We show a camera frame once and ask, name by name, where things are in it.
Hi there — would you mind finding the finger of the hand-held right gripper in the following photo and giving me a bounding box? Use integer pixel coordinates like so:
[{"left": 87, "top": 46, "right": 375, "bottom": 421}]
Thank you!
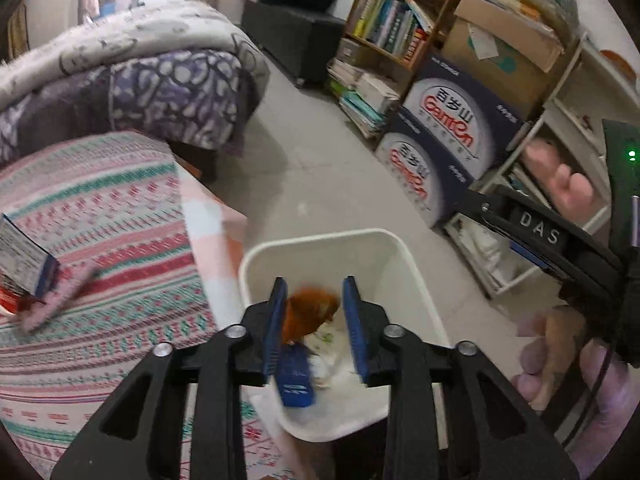
[{"left": 452, "top": 185, "right": 623, "bottom": 286}]

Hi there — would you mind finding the white plastic bin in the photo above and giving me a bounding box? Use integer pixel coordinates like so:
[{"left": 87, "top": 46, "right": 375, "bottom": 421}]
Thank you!
[{"left": 238, "top": 229, "right": 451, "bottom": 443}]

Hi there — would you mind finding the person's right hand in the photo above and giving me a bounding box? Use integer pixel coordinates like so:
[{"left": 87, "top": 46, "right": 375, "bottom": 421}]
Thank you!
[{"left": 512, "top": 139, "right": 638, "bottom": 478}]

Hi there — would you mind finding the white and blue carton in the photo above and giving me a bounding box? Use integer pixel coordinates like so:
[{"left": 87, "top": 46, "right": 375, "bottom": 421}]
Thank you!
[{"left": 0, "top": 212, "right": 61, "bottom": 301}]

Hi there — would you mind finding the row of thick books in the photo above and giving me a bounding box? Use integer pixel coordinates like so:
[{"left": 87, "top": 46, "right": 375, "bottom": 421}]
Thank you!
[{"left": 352, "top": 0, "right": 436, "bottom": 63}]

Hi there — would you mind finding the grey cartoon print quilt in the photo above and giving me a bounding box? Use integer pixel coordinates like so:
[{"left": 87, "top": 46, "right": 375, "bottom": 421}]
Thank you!
[{"left": 0, "top": 0, "right": 271, "bottom": 111}]

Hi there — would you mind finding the brown cardboard box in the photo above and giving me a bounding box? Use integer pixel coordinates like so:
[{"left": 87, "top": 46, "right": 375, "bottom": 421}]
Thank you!
[{"left": 442, "top": 0, "right": 566, "bottom": 121}]

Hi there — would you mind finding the wooden bookshelf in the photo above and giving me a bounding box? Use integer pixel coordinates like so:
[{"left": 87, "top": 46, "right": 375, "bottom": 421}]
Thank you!
[{"left": 327, "top": 0, "right": 476, "bottom": 71}]

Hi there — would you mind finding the patterned striped tablecloth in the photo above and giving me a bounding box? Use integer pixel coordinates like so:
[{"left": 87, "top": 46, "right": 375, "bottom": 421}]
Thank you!
[{"left": 0, "top": 131, "right": 301, "bottom": 480}]

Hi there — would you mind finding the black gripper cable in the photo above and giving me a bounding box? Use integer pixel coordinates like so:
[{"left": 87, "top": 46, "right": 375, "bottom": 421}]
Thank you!
[{"left": 560, "top": 345, "right": 618, "bottom": 451}]

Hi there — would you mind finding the red snack packet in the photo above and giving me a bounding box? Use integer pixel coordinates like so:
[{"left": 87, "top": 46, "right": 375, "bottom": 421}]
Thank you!
[{"left": 0, "top": 287, "right": 31, "bottom": 317}]

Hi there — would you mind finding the printed water carton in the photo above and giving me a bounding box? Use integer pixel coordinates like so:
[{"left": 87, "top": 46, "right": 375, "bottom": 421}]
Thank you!
[
  {"left": 375, "top": 107, "right": 476, "bottom": 228},
  {"left": 402, "top": 52, "right": 526, "bottom": 181}
]

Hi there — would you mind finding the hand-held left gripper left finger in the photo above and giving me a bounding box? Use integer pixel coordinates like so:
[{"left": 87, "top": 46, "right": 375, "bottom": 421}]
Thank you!
[{"left": 50, "top": 276, "right": 290, "bottom": 480}]

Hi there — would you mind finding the stack of books on floor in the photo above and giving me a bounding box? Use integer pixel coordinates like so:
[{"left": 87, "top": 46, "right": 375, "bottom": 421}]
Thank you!
[{"left": 327, "top": 57, "right": 401, "bottom": 140}]

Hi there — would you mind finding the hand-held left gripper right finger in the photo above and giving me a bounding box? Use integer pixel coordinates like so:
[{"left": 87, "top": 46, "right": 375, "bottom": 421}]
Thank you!
[{"left": 341, "top": 275, "right": 581, "bottom": 480}]

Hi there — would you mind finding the white shelf unit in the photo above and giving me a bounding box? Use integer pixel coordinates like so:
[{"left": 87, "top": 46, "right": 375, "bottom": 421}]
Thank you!
[{"left": 445, "top": 35, "right": 640, "bottom": 301}]

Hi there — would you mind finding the black storage bench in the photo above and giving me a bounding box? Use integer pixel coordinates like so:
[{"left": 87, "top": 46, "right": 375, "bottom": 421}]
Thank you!
[{"left": 241, "top": 0, "right": 348, "bottom": 88}]

